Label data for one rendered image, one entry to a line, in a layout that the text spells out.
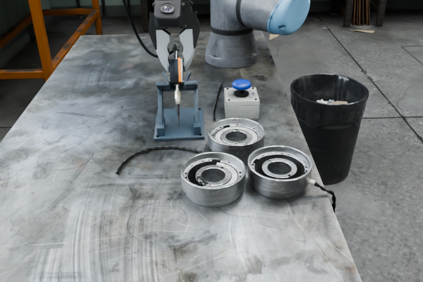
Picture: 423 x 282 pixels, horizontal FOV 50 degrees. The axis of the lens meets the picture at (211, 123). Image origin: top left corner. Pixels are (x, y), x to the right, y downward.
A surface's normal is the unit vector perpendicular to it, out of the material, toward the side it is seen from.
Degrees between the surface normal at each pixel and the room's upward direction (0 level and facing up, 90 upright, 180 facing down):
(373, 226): 0
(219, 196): 90
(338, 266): 0
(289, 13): 97
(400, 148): 0
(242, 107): 90
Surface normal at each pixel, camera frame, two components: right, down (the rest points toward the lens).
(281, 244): -0.02, -0.88
